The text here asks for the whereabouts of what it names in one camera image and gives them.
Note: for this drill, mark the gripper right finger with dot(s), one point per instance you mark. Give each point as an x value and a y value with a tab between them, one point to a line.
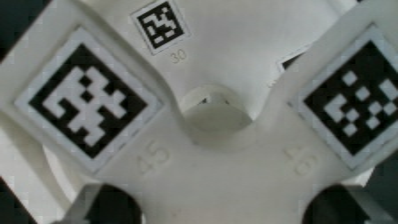
344	206

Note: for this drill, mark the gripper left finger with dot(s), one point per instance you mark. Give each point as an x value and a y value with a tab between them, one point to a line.
103	206

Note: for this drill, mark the white cylindrical table leg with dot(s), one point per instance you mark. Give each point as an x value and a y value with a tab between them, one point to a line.
213	111

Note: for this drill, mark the white cross-shaped table base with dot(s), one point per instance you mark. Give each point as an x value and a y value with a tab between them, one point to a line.
218	173

